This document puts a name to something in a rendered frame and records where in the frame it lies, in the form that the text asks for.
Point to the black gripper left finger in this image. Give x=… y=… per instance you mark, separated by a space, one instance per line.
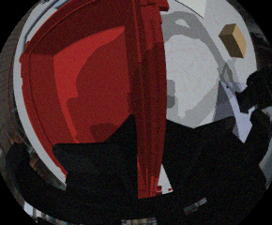
x=118 y=154

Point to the tan rectangular block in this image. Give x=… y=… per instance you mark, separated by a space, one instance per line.
x=234 y=40

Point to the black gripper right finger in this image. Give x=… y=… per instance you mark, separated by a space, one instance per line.
x=184 y=144

